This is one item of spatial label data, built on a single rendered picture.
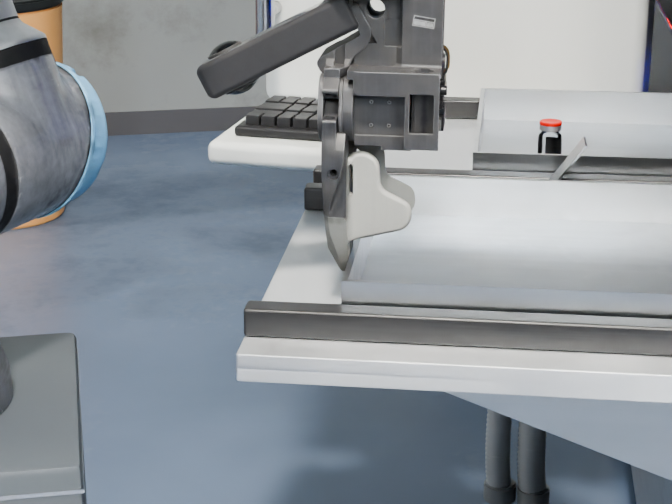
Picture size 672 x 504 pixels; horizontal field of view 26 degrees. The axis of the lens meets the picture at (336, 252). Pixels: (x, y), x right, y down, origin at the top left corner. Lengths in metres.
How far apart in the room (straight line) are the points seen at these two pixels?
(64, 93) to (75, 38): 3.81
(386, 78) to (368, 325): 0.16
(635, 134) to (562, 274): 0.44
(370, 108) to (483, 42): 0.92
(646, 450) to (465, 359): 0.18
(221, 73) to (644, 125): 0.67
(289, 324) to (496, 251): 0.23
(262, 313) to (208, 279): 2.67
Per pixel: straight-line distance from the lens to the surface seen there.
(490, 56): 1.89
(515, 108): 1.55
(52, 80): 1.16
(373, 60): 0.98
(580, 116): 1.55
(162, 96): 5.03
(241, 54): 0.98
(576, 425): 1.05
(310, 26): 0.97
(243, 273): 3.68
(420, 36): 0.97
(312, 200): 1.24
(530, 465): 2.18
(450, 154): 1.42
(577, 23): 1.87
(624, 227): 1.22
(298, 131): 1.76
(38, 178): 1.12
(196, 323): 3.37
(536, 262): 1.12
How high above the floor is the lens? 1.25
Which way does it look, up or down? 19 degrees down
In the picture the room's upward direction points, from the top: straight up
